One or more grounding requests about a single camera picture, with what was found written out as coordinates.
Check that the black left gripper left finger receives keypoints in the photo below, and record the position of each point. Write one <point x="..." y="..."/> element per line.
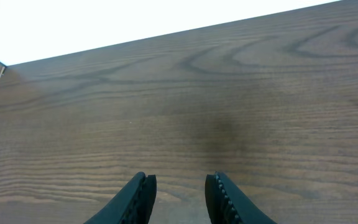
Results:
<point x="133" y="204"/>

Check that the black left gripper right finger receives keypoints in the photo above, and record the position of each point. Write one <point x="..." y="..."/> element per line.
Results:
<point x="227" y="204"/>

